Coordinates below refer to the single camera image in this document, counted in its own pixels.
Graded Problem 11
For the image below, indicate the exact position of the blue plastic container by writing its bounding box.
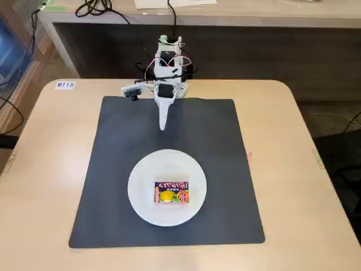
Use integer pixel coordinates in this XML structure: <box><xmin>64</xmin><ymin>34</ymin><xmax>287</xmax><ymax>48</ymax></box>
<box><xmin>0</xmin><ymin>11</ymin><xmax>35</xmax><ymax>83</ymax></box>

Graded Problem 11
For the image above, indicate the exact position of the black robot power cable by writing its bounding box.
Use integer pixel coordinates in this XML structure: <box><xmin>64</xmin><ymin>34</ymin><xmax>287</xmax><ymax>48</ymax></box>
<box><xmin>167</xmin><ymin>0</ymin><xmax>179</xmax><ymax>38</ymax></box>

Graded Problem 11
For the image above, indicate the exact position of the black floor cable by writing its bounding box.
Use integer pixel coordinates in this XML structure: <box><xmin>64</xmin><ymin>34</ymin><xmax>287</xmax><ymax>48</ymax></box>
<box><xmin>0</xmin><ymin>95</ymin><xmax>25</xmax><ymax>135</ymax></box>

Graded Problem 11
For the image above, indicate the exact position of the white paper sheet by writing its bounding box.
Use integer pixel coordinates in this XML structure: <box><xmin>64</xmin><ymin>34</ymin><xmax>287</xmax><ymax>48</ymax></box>
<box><xmin>133</xmin><ymin>0</ymin><xmax>218</xmax><ymax>10</ymax></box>

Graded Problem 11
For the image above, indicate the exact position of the thin light floor cable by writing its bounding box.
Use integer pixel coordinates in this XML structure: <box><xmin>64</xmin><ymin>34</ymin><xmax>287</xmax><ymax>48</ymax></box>
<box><xmin>312</xmin><ymin>111</ymin><xmax>361</xmax><ymax>134</ymax></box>

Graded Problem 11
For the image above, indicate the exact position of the coiled black cable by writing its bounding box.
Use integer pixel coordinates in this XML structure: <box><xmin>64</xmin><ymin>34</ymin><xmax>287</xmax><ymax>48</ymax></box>
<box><xmin>74</xmin><ymin>0</ymin><xmax>133</xmax><ymax>27</ymax></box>

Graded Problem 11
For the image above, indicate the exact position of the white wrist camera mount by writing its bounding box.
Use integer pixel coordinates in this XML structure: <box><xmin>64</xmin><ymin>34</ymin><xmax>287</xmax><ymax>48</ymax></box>
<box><xmin>121</xmin><ymin>84</ymin><xmax>146</xmax><ymax>102</ymax></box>

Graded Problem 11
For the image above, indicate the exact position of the white round plate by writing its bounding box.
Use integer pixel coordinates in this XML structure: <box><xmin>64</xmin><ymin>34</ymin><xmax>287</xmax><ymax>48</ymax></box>
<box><xmin>127</xmin><ymin>148</ymin><xmax>208</xmax><ymax>228</ymax></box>

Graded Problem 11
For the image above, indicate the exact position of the white MT18 label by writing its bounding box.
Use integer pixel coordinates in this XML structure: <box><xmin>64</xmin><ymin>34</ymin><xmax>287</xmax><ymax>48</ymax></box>
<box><xmin>54</xmin><ymin>80</ymin><xmax>77</xmax><ymax>91</ymax></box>

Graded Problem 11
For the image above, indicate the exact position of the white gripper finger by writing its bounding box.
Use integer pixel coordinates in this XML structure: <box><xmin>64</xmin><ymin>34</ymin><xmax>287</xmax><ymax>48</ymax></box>
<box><xmin>156</xmin><ymin>98</ymin><xmax>175</xmax><ymax>132</ymax></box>

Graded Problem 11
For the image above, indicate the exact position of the table edge sticker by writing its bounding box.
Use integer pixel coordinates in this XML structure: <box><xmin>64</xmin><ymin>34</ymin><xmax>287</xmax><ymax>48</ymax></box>
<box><xmin>2</xmin><ymin>150</ymin><xmax>19</xmax><ymax>173</ymax></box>
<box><xmin>311</xmin><ymin>147</ymin><xmax>325</xmax><ymax>171</ymax></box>

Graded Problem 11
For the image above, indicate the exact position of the dark grey mat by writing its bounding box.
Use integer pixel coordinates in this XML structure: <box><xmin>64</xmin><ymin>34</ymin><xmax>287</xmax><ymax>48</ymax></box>
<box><xmin>68</xmin><ymin>95</ymin><xmax>266</xmax><ymax>250</ymax></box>

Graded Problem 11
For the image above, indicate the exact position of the black table clamp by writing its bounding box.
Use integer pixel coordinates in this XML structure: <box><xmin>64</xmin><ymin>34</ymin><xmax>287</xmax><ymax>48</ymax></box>
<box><xmin>184</xmin><ymin>63</ymin><xmax>196</xmax><ymax>80</ymax></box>

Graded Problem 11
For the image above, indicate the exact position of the colourful candy box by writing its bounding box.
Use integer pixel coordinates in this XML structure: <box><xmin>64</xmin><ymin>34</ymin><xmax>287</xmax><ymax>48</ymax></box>
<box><xmin>153</xmin><ymin>180</ymin><xmax>191</xmax><ymax>208</ymax></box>

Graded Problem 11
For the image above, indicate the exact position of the grey beige desk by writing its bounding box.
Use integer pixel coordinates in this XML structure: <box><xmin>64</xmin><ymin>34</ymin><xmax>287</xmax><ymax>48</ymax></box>
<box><xmin>36</xmin><ymin>0</ymin><xmax>361</xmax><ymax>80</ymax></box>

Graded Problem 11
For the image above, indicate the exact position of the black hanging cable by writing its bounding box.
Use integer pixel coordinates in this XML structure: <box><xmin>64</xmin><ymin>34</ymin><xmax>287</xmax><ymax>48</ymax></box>
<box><xmin>29</xmin><ymin>5</ymin><xmax>46</xmax><ymax>59</ymax></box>

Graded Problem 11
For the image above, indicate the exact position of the green tape strip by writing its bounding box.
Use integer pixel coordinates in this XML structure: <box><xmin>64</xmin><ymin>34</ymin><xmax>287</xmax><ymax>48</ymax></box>
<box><xmin>39</xmin><ymin>5</ymin><xmax>67</xmax><ymax>13</ymax></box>

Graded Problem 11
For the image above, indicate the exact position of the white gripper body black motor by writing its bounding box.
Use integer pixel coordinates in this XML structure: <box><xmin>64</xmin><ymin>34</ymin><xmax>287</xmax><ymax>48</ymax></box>
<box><xmin>152</xmin><ymin>80</ymin><xmax>184</xmax><ymax>103</ymax></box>

